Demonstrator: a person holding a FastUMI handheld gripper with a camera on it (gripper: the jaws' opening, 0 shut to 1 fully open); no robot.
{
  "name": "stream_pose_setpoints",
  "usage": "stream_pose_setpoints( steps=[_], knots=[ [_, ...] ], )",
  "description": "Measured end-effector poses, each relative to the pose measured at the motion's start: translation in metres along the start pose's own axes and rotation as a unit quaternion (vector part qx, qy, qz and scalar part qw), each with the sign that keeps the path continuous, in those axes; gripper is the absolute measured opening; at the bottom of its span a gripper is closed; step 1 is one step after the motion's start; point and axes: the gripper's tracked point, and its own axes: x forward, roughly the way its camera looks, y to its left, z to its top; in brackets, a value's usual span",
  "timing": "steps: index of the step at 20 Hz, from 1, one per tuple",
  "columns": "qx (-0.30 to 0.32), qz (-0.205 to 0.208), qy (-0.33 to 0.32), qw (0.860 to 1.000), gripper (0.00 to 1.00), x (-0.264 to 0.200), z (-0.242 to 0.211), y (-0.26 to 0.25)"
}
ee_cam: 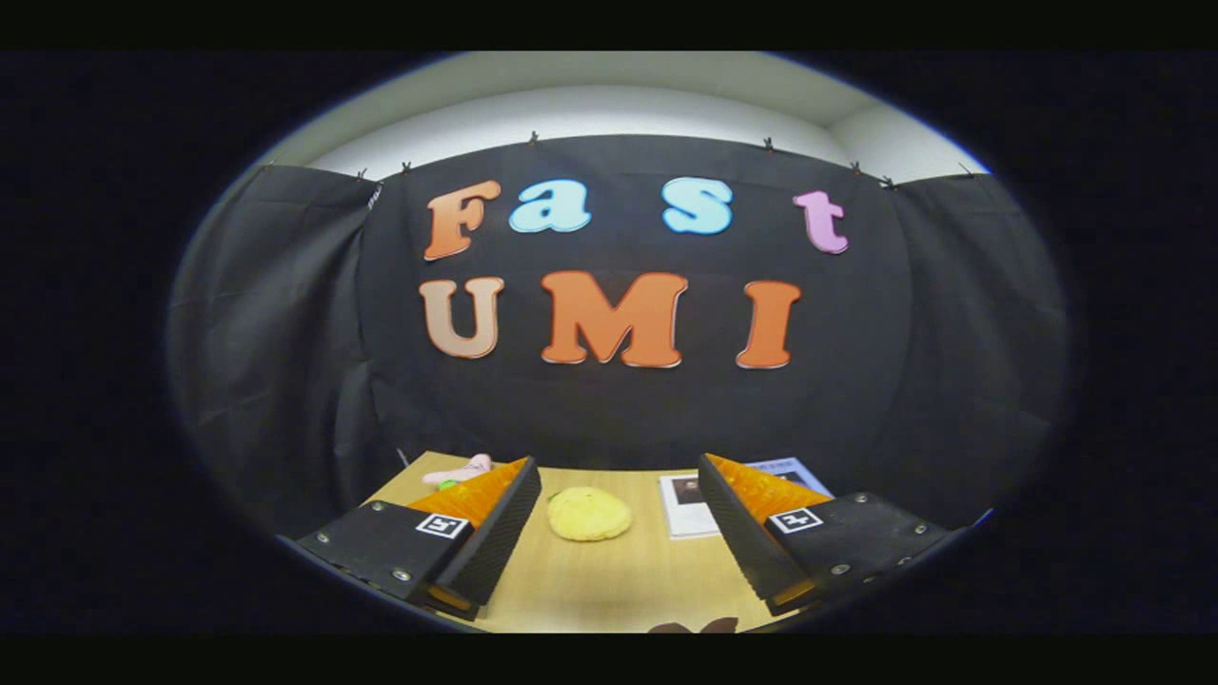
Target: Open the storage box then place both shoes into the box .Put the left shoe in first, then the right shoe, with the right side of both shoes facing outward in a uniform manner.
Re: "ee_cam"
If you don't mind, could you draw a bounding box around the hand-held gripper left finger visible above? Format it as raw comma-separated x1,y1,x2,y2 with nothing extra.
297,456,543,621

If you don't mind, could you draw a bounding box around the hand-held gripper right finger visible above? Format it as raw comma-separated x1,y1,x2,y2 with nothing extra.
697,453,955,617

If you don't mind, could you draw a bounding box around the white book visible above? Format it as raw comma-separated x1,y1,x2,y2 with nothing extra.
658,473,724,541

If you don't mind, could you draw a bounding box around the pink star plush toy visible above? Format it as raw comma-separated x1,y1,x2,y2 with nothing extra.
421,453,496,489

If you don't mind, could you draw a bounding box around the blue book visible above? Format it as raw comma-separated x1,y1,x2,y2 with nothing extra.
745,457,835,499

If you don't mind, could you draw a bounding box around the yellow plush toy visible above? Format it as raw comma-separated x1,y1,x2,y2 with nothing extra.
546,485,635,544

